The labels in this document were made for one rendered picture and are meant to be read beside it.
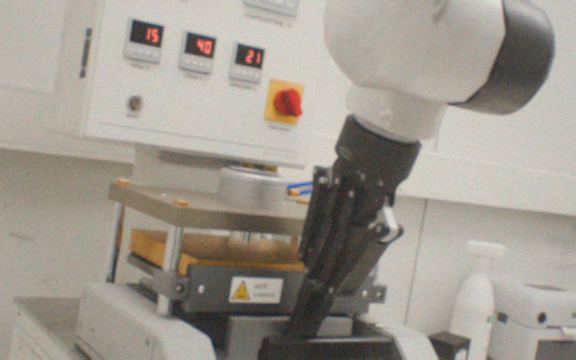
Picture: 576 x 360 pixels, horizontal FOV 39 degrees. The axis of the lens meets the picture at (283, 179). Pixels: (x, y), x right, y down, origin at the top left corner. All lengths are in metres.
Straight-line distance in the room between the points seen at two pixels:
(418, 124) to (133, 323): 0.32
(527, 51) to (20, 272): 0.91
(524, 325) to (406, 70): 1.19
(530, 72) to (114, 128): 0.53
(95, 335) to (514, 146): 1.35
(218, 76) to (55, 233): 0.43
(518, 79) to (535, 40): 0.03
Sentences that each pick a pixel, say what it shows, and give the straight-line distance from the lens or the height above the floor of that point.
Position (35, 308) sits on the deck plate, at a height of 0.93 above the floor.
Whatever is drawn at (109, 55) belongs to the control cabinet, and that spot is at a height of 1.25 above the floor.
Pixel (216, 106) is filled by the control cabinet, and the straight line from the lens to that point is 1.04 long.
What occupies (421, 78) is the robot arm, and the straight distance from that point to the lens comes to 0.59.
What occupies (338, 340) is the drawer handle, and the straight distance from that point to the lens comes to 0.79.
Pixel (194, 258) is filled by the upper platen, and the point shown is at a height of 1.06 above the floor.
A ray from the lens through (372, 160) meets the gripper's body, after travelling 0.72.
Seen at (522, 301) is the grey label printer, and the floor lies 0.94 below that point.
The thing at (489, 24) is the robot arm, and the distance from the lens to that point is 0.60.
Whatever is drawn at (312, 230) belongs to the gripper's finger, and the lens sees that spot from 0.81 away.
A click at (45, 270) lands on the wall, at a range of 1.34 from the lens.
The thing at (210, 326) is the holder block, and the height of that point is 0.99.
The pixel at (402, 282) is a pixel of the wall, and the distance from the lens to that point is 1.80.
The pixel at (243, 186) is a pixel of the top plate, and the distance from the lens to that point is 0.89.
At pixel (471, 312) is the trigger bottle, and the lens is 1.68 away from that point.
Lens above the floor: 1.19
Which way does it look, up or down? 3 degrees down
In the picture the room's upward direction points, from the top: 9 degrees clockwise
